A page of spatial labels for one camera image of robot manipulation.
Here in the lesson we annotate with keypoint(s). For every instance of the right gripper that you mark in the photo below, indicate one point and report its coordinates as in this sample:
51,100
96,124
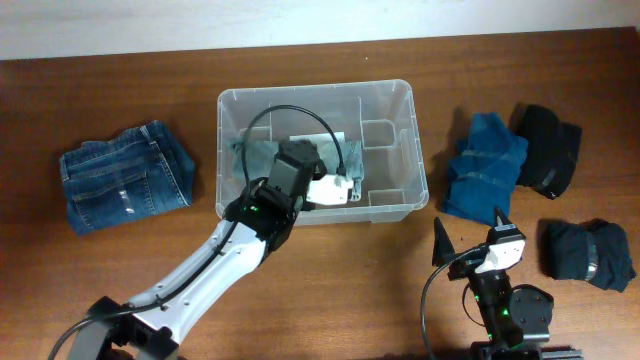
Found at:
441,249

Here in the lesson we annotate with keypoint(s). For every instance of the teal blue shirt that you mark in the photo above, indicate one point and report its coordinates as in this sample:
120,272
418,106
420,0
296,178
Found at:
484,173

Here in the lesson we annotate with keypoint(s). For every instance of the dark navy folded garment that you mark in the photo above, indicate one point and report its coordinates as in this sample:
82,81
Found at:
596,252

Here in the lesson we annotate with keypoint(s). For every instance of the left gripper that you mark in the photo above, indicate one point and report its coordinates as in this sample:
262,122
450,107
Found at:
306,202

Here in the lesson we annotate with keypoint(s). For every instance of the light blue jeans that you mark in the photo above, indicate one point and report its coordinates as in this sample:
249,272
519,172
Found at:
260,156

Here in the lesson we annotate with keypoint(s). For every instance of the clear plastic storage bin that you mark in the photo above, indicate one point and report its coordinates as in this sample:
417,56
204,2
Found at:
379,114

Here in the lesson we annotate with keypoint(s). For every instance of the dark blue jeans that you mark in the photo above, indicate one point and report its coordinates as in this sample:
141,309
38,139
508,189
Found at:
143,172

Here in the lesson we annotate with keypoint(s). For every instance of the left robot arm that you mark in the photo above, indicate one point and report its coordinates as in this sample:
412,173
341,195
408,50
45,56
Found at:
283,180

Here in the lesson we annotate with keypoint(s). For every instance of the white label in bin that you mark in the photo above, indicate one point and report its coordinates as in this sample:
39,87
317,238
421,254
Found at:
320,137

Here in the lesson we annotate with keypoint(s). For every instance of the black folded garment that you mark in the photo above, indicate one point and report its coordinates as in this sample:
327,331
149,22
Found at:
552,154

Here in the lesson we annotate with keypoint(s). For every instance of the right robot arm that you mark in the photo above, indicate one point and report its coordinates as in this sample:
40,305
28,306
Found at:
515,318

